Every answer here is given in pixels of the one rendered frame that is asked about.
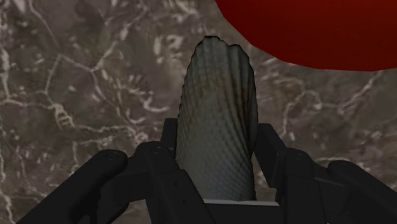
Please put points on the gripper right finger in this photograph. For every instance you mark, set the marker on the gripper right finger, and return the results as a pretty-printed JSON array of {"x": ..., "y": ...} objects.
[{"x": 300, "y": 176}]

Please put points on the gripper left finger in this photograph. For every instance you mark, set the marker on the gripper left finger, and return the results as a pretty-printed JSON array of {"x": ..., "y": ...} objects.
[{"x": 155, "y": 173}]

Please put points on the grey ribbed corn cob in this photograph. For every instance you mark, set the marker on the grey ribbed corn cob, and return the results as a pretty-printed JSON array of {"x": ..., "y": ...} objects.
[{"x": 217, "y": 124}]

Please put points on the red round bowl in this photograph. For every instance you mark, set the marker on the red round bowl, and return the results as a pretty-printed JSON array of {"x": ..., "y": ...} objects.
[{"x": 310, "y": 28}]

